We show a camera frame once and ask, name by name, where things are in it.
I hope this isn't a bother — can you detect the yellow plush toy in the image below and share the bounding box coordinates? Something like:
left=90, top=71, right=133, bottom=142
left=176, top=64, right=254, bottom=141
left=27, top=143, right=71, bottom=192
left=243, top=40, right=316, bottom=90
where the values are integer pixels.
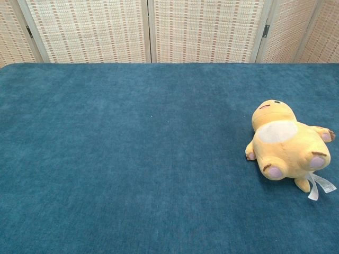
left=245, top=99, right=336, bottom=201

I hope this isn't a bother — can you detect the blue carpet floor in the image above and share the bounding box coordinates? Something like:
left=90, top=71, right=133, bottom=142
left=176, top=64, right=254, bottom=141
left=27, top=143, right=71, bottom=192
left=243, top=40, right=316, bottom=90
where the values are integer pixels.
left=0, top=62, right=339, bottom=254

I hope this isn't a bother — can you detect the woven bamboo screen panel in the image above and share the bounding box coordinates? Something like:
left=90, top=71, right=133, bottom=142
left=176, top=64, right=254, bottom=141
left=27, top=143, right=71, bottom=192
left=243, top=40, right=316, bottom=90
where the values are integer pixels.
left=295, top=0, right=339, bottom=64
left=17, top=0, right=151, bottom=64
left=255, top=0, right=319, bottom=64
left=0, top=0, right=44, bottom=68
left=147, top=0, right=273, bottom=64

